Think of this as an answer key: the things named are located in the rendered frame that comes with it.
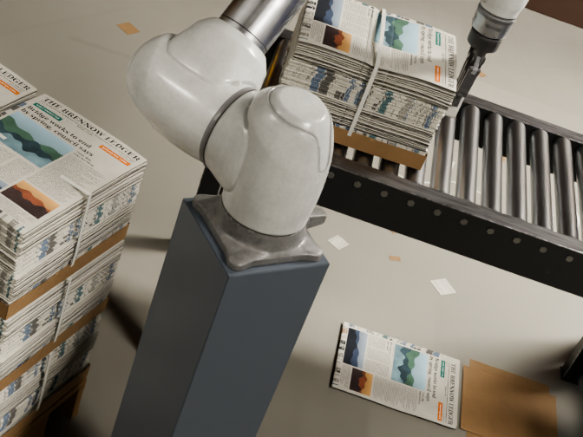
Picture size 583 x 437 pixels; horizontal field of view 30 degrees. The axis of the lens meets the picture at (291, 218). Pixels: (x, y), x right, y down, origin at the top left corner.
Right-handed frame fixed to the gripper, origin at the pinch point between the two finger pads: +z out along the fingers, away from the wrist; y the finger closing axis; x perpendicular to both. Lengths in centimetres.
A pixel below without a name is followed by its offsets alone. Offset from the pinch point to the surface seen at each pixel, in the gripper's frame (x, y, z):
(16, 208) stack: -79, 76, 10
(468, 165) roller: 9.2, 2.6, 13.2
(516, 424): 57, -1, 93
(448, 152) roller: 3.9, -0.1, 13.2
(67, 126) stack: -79, 46, 10
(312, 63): -35.1, 14.2, -5.1
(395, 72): -17.3, 13.6, -9.7
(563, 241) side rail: 33.2, 20.7, 13.1
